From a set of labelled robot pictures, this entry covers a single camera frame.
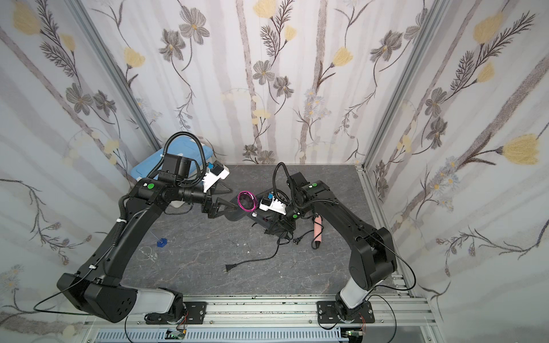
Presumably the dark green hair dryer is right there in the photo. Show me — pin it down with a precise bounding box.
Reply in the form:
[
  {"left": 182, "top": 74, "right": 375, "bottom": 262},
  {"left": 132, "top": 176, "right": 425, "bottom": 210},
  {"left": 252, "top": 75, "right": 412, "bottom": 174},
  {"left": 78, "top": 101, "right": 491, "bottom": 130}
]
[{"left": 276, "top": 213, "right": 313, "bottom": 248}]

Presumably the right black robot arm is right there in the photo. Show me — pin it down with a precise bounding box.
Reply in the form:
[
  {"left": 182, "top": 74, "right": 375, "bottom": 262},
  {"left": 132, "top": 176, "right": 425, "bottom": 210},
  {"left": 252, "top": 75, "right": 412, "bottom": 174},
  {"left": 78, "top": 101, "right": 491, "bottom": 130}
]
[{"left": 266, "top": 162, "right": 397, "bottom": 321}]

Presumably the black hair dryer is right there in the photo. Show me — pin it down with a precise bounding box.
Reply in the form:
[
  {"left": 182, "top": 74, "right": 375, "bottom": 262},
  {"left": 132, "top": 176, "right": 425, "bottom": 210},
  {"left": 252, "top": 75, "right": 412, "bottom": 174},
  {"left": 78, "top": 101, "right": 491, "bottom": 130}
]
[{"left": 225, "top": 191, "right": 288, "bottom": 272}]

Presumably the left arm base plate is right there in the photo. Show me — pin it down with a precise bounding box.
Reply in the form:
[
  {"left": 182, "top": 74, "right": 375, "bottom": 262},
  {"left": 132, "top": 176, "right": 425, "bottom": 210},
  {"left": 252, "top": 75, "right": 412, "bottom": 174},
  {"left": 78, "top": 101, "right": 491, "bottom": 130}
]
[{"left": 144, "top": 302, "right": 207, "bottom": 325}]

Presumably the pink hair dryer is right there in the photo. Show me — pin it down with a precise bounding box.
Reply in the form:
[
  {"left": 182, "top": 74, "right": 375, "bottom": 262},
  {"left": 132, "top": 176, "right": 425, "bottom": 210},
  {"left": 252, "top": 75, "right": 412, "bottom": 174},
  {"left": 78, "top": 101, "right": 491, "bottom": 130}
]
[{"left": 311, "top": 214, "right": 324, "bottom": 250}]

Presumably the aluminium mounting rail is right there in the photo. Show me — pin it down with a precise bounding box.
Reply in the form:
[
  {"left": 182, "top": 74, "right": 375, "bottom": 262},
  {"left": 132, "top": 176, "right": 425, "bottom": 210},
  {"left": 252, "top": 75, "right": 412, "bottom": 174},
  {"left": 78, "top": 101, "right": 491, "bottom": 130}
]
[{"left": 78, "top": 292, "right": 444, "bottom": 342}]

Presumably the blue lidded storage box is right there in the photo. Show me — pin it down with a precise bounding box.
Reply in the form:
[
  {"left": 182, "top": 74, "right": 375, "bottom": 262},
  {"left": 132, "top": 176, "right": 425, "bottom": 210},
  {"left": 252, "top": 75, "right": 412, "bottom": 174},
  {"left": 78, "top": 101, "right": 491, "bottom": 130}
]
[{"left": 130, "top": 137, "right": 214, "bottom": 181}]

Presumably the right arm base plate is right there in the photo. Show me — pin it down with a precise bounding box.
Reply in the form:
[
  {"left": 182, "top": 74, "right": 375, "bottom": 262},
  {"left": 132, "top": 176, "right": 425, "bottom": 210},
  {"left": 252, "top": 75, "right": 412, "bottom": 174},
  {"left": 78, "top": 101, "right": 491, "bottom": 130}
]
[{"left": 316, "top": 301, "right": 375, "bottom": 324}]

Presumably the small blue object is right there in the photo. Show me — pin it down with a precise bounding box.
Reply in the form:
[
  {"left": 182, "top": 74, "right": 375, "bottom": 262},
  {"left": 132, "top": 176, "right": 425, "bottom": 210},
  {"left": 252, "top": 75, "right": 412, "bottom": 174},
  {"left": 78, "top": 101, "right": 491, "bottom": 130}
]
[{"left": 157, "top": 238, "right": 167, "bottom": 248}]

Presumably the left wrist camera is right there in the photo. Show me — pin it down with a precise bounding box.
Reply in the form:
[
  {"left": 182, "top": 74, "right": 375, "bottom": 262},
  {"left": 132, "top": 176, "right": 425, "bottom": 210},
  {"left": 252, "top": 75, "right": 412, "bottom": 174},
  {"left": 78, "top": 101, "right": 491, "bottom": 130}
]
[{"left": 202, "top": 161, "right": 230, "bottom": 193}]

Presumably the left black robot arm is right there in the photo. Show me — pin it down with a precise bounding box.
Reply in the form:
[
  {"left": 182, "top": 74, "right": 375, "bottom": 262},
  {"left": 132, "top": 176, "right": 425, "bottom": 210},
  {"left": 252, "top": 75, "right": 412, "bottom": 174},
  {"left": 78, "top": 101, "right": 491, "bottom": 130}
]
[{"left": 57, "top": 131, "right": 240, "bottom": 324}]

